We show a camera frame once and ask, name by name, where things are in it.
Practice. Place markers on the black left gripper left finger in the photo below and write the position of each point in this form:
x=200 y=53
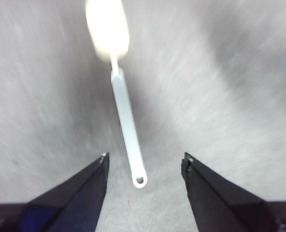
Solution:
x=72 y=205

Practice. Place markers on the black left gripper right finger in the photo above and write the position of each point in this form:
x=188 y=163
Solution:
x=225 y=205

